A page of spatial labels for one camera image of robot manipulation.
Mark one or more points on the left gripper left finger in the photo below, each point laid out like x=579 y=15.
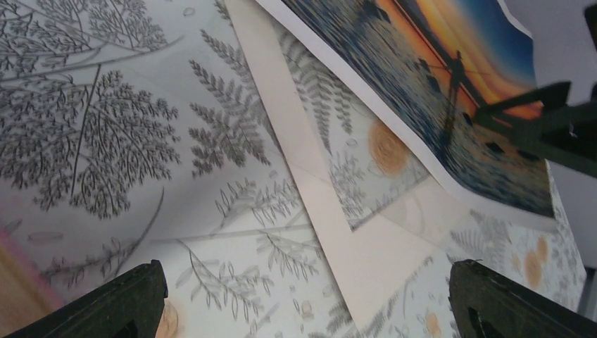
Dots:
x=130 y=305

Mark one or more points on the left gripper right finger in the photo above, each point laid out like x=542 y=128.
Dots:
x=486 y=303

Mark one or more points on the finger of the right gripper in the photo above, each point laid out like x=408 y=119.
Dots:
x=527 y=106

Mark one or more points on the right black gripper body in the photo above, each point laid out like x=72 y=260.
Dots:
x=566 y=136

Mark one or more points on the sunset photo print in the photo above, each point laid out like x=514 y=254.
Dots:
x=378 y=57

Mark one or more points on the pink photo frame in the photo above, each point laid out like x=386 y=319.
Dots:
x=25 y=296

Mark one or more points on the floral table cloth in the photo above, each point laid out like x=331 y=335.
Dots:
x=205 y=135

